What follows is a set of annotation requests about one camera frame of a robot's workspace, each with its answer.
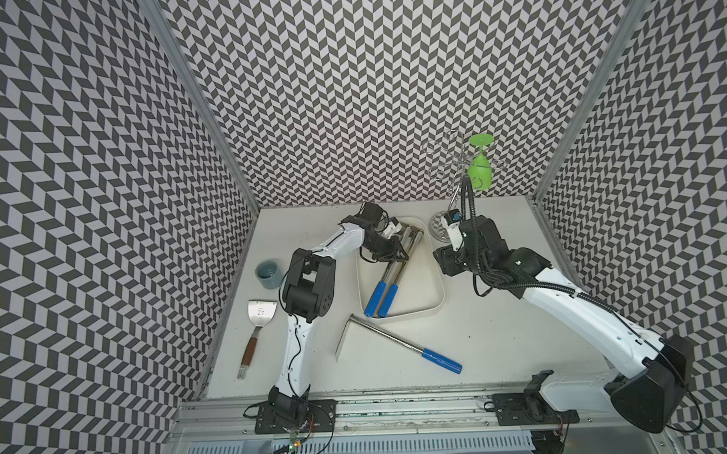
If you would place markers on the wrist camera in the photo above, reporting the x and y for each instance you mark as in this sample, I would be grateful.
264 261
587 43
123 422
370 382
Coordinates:
451 222
376 219

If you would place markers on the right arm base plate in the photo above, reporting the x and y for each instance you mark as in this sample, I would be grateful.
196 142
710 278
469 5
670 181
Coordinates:
518 409

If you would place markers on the cream storage box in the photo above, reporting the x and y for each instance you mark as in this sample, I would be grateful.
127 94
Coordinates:
412 290

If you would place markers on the aluminium front rail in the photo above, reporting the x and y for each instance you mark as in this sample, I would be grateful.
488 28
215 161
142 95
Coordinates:
367 412

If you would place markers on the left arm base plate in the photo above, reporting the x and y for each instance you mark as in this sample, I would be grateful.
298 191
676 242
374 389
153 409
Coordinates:
316 416

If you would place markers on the grey-blue cup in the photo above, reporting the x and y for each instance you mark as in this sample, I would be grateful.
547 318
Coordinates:
269 274

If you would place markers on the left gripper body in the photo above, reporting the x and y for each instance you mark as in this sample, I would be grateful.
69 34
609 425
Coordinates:
382 248

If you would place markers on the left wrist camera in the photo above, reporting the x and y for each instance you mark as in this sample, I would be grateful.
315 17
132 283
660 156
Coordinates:
376 219

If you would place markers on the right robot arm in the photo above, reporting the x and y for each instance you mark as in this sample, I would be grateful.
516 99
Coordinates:
648 375

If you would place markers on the metal spatula wooden handle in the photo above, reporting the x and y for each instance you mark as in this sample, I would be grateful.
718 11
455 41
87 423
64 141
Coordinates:
260 313

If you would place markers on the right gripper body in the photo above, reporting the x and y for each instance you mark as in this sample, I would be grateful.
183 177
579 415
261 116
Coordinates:
457 262

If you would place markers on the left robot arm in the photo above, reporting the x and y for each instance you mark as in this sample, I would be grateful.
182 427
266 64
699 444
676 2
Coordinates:
307 296

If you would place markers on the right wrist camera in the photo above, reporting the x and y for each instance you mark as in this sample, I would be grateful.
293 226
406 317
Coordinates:
451 222

